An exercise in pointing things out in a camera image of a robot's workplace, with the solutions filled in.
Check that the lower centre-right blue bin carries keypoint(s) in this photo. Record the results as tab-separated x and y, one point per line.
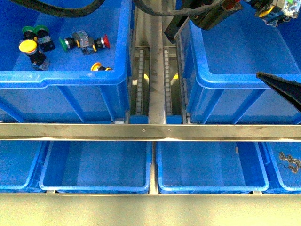
210	168

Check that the steel centre divider rail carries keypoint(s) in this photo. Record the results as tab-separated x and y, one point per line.
157	112

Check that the small dark metal parts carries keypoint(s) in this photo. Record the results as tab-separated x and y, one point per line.
294	164

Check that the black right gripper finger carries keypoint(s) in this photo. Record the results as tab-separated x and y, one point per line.
175	27

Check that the steel front cross rail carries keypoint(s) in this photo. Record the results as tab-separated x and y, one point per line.
149	132

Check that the lower far-right blue bin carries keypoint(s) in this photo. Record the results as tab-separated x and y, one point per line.
281	179

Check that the green push button far left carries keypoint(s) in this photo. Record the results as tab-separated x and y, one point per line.
29	33

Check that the red push button lying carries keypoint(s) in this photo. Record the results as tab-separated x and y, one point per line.
102	42

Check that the large blue bin with buttons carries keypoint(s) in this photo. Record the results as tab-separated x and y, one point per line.
68	91

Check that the large blue empty bin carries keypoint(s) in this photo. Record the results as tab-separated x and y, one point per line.
221	66

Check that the red mushroom push button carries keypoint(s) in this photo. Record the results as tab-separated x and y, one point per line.
275	12

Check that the lower centre-left blue bin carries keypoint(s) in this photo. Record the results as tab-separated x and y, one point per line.
104	167

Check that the lower far-left blue bin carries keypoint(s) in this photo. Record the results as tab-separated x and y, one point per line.
21	164

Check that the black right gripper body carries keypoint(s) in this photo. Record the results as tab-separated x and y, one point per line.
214	16

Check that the yellow push button at rim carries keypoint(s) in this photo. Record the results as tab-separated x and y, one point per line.
98	67

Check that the green push button centre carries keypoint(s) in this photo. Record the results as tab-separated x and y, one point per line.
81	40

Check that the yellow mushroom push button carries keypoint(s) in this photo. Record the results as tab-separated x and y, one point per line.
38	59

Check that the left roller track strip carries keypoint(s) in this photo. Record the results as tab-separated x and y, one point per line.
139	91

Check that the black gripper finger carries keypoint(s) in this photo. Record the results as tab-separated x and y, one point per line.
289	90

